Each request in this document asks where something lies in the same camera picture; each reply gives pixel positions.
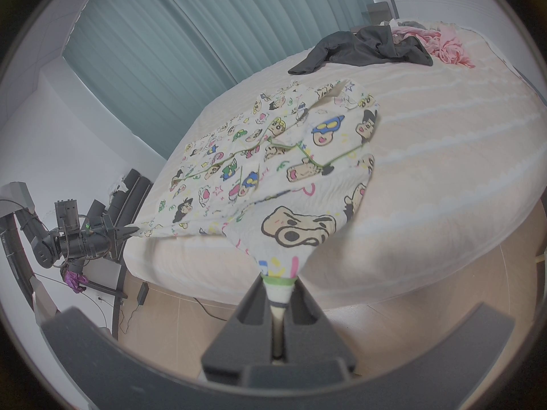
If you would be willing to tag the pink garment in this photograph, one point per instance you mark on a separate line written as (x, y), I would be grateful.
(453, 51)

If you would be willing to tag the black garment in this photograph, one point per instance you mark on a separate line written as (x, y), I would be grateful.
(363, 51)

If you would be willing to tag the purple plastic bag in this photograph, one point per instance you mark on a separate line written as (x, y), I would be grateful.
(75, 281)

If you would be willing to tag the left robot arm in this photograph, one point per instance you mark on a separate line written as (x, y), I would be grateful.
(47, 246)

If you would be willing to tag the white and grey garment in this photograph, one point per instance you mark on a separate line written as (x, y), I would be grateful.
(412, 25)

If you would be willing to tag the blue-green curtain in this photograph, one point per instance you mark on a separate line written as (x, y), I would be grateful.
(192, 58)

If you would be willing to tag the black power adapter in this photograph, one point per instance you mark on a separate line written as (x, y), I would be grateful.
(144, 293)

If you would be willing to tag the white printed pyjama top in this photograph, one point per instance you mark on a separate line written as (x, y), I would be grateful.
(277, 165)

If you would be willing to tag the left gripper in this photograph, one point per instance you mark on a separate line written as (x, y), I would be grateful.
(100, 244)

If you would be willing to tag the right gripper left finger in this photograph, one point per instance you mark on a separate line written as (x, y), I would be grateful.
(239, 340)

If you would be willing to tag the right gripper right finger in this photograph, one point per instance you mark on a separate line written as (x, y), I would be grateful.
(316, 340)

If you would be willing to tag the grey bedside table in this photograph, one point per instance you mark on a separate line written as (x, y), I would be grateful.
(378, 13)

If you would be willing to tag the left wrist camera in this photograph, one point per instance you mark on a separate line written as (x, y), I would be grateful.
(89, 223)

